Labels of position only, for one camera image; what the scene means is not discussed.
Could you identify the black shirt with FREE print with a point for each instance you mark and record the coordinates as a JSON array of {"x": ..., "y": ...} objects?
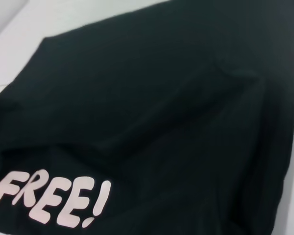
[{"x": 161, "y": 110}]

